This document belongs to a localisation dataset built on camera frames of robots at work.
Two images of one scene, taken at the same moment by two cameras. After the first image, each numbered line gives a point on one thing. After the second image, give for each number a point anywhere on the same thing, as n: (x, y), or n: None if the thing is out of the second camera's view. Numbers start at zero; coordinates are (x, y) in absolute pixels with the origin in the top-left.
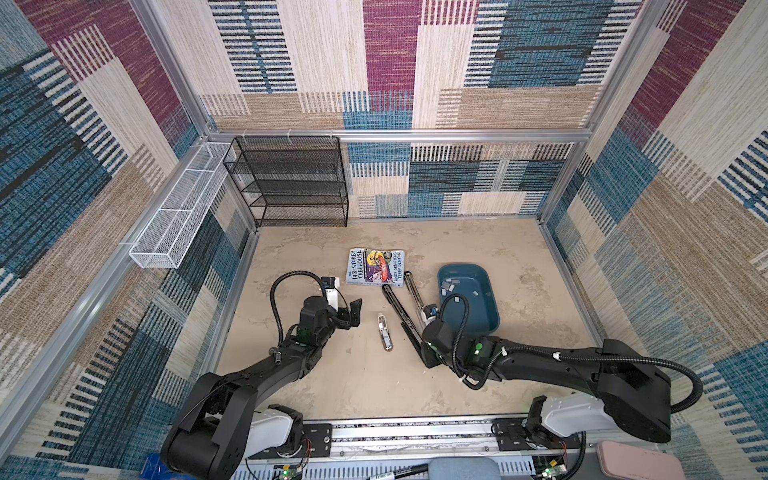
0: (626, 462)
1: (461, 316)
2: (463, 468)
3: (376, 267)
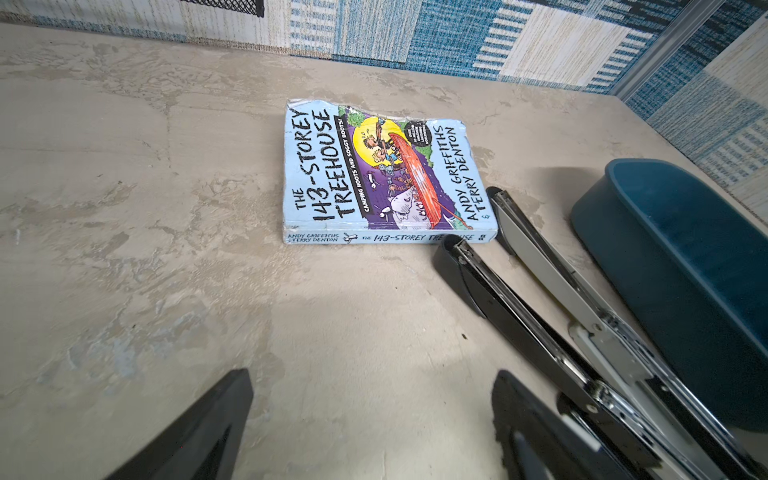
0: None
1: (687, 272)
2: None
3: (354, 174)
